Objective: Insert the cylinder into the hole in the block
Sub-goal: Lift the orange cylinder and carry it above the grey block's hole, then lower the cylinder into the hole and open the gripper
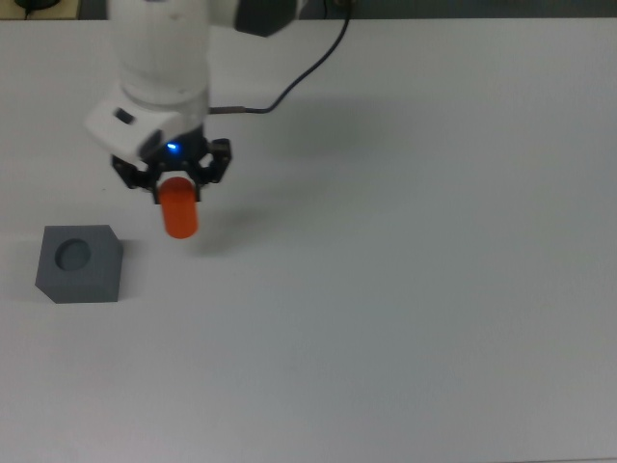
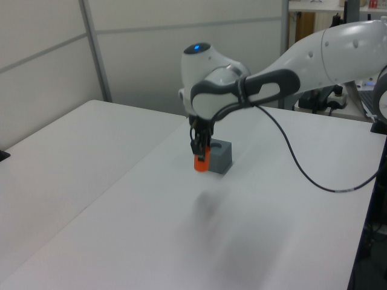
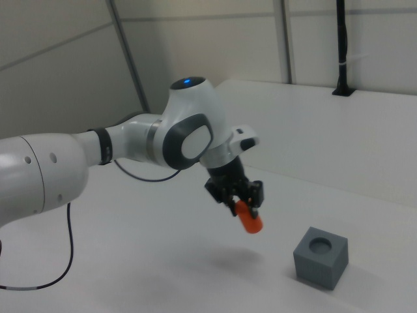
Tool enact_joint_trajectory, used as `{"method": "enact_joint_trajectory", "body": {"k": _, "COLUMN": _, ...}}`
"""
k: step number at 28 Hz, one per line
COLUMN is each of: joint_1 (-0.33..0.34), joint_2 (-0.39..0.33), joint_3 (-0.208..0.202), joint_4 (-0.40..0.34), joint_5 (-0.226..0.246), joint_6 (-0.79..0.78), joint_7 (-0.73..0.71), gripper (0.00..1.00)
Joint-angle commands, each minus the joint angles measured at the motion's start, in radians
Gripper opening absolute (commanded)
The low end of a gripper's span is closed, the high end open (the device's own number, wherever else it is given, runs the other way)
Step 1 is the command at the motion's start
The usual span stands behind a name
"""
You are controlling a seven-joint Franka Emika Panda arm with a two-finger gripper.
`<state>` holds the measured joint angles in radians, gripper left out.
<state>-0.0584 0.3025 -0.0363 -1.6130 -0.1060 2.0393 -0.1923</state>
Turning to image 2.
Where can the black clamp with pole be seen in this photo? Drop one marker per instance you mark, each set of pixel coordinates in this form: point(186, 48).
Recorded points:
point(379, 127)

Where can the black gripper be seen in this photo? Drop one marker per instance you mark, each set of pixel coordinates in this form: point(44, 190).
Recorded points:
point(202, 130)

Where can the grey block with hole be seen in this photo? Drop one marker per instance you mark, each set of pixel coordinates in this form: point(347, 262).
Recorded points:
point(222, 157)

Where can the silver laptop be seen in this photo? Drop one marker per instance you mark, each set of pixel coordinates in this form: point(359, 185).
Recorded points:
point(367, 99)

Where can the black electronics box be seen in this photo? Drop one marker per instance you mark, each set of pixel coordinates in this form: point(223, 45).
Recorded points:
point(313, 101)

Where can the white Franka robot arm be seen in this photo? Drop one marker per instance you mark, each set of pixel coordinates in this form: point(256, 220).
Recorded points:
point(347, 57)

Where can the grey partition post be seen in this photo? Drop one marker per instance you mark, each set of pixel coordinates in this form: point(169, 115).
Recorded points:
point(96, 51)
point(284, 27)

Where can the small black table clamp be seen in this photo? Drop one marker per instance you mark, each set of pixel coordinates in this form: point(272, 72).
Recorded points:
point(3, 155)

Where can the white switch box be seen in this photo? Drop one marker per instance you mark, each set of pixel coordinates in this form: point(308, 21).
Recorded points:
point(338, 98)

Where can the wooden cabinet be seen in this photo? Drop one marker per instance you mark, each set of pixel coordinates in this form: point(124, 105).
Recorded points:
point(305, 27)

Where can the orange cylinder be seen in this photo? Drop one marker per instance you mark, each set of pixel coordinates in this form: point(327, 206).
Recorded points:
point(200, 165)

